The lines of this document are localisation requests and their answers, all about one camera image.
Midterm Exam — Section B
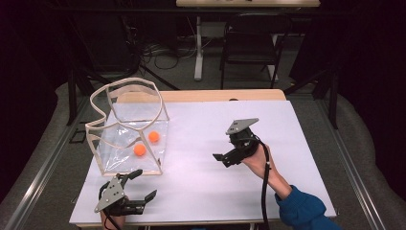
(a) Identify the grey metal floor rail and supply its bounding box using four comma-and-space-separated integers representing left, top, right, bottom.
315, 99, 388, 230
3, 95, 91, 230

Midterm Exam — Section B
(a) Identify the white board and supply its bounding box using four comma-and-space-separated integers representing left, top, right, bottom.
69, 100, 338, 225

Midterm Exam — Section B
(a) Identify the clear bag with beige trim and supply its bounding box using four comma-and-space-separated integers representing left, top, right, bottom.
84, 77, 170, 177

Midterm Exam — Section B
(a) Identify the orange ball with dark mark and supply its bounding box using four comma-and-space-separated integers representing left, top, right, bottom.
133, 143, 147, 157

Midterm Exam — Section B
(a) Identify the hand-held gripper cable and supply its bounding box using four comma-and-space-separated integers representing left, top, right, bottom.
244, 136, 273, 230
101, 209, 124, 230

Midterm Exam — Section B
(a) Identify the black metal stand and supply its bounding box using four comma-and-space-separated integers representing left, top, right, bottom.
282, 65, 340, 130
65, 63, 111, 127

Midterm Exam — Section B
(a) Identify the small black floor frame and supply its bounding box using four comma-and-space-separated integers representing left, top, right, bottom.
69, 127, 87, 145

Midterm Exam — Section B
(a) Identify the bundle of floor cables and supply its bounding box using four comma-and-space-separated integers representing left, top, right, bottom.
140, 39, 196, 71

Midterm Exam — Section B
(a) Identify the white-legged desk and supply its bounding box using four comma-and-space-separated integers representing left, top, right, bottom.
175, 0, 322, 81

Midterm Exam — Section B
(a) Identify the right hand-held gripper cable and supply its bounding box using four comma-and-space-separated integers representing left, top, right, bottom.
244, 136, 273, 230

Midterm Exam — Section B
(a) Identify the person's right hand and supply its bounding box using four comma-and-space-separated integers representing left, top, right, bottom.
241, 143, 279, 183

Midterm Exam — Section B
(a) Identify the black chair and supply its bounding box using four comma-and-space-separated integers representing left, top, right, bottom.
218, 12, 293, 91

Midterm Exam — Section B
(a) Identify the person's left hand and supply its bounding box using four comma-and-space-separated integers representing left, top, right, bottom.
100, 210, 126, 230

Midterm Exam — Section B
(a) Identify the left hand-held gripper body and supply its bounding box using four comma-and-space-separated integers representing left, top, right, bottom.
94, 173, 148, 218

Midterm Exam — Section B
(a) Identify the plain orange ball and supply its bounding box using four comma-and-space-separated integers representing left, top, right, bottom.
147, 130, 161, 144

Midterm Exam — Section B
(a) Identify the left hand-held gripper cable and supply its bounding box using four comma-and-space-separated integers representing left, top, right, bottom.
101, 209, 124, 230

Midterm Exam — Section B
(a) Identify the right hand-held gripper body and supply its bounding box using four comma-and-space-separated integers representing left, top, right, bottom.
223, 118, 260, 169

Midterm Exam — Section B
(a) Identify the black tripod leg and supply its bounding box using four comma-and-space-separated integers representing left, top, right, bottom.
139, 63, 180, 91

